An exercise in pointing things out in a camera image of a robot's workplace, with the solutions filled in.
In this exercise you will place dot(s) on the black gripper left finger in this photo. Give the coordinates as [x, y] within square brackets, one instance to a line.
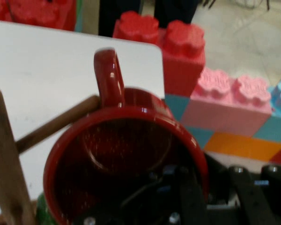
[187, 194]

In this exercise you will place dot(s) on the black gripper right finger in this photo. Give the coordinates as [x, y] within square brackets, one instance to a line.
[271, 199]

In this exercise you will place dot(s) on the red enamel mug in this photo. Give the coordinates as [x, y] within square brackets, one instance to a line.
[135, 103]

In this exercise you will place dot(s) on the orange foam floor mat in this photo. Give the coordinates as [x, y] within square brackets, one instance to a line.
[243, 146]

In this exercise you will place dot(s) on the teal foam floor mat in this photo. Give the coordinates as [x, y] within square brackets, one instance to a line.
[175, 105]

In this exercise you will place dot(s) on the pink foam block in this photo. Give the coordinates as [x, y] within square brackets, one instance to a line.
[224, 112]

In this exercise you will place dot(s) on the green enamel mug white print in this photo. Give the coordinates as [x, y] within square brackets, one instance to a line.
[43, 211]

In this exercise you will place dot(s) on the dark trouser leg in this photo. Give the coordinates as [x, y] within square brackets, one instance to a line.
[175, 10]
[117, 16]

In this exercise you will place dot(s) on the brown wooden mug tree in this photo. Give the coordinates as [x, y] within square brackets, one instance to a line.
[4, 152]

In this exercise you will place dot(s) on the green foam block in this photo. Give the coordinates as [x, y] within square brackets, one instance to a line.
[78, 14]

